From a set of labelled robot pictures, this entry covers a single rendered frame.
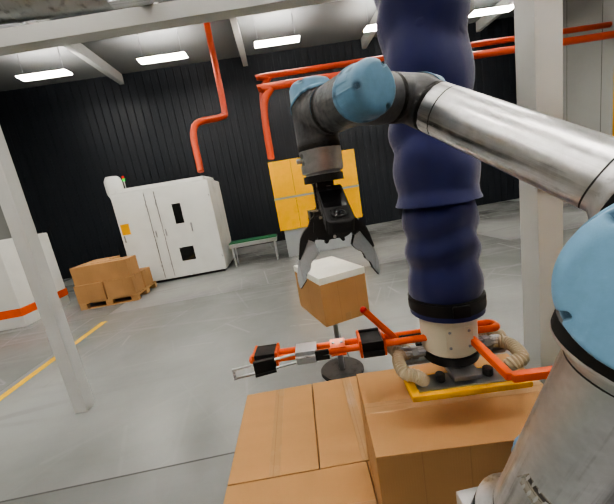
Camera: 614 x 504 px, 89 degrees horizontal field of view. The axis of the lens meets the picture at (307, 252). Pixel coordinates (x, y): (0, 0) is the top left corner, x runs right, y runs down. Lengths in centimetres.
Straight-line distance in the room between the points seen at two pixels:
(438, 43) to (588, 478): 84
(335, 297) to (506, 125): 213
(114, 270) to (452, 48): 720
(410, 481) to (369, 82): 102
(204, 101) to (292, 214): 553
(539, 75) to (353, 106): 200
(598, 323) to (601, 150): 21
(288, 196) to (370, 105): 769
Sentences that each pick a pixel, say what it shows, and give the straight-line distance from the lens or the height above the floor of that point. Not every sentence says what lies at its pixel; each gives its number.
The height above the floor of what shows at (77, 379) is 33.
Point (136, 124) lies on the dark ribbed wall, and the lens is 1245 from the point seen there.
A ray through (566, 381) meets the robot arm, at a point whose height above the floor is 151.
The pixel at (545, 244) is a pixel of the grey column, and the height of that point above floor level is 112.
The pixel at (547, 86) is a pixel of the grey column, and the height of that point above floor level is 203.
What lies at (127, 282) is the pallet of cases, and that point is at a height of 42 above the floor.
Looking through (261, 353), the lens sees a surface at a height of 120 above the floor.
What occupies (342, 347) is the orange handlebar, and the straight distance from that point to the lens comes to 105.
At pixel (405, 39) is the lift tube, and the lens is 96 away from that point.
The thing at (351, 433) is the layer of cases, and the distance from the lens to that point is 173.
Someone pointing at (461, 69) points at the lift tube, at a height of 192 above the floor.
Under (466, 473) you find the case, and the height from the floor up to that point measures 85.
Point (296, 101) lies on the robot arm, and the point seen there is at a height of 184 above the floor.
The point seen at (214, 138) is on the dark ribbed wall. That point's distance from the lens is 1172.
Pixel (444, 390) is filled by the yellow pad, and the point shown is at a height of 107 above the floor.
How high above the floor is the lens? 170
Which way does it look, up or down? 11 degrees down
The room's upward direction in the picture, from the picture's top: 10 degrees counter-clockwise
